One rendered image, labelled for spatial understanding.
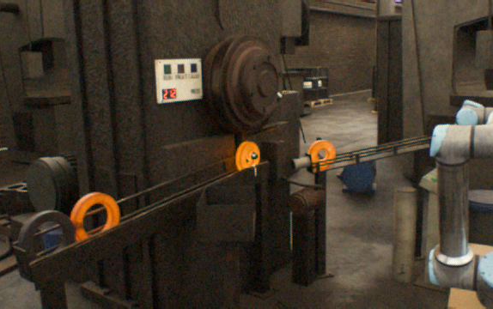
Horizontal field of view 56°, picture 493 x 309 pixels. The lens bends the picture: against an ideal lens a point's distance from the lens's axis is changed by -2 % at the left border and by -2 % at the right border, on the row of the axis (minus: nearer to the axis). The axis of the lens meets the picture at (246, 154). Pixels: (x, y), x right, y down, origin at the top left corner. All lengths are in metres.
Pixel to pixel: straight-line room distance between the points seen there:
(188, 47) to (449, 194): 1.25
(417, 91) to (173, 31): 3.10
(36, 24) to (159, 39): 4.31
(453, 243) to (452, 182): 0.28
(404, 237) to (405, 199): 0.21
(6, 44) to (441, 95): 5.14
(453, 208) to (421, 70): 2.99
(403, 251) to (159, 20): 1.74
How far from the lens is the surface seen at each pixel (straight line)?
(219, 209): 1.70
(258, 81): 2.20
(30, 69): 6.10
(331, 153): 2.65
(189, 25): 2.20
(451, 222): 1.96
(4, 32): 6.77
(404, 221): 2.69
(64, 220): 1.68
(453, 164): 1.81
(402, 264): 2.78
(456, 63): 4.66
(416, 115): 4.80
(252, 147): 2.35
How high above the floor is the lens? 1.22
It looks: 11 degrees down
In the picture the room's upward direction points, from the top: 2 degrees counter-clockwise
